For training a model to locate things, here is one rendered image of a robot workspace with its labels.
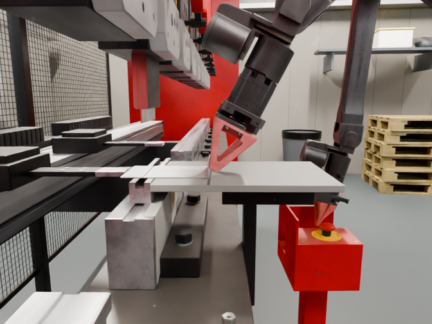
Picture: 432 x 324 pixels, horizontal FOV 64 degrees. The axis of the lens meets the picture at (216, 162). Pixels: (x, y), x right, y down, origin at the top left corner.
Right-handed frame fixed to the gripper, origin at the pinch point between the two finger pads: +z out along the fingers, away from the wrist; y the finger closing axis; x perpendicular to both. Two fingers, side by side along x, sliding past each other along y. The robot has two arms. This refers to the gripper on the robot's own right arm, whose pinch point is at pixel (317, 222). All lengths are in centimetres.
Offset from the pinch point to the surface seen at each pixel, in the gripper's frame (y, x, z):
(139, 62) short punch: 48, 40, -27
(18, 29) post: 121, -62, -31
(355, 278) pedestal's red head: -6.8, 15.1, 6.7
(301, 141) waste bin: -94, -353, -1
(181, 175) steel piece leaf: 39, 39, -13
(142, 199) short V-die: 43, 43, -9
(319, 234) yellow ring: 2.5, 9.2, 0.3
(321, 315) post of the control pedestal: -6.0, 8.2, 22.2
